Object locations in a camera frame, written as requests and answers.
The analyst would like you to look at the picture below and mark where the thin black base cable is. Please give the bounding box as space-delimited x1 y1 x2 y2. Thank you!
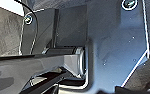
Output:
15 0 39 54

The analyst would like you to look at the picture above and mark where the round metal screw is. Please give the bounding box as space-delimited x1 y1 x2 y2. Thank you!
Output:
121 0 139 11
24 13 35 26

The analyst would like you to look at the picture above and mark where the thick grey robot limb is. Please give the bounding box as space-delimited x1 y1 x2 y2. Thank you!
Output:
0 46 89 94

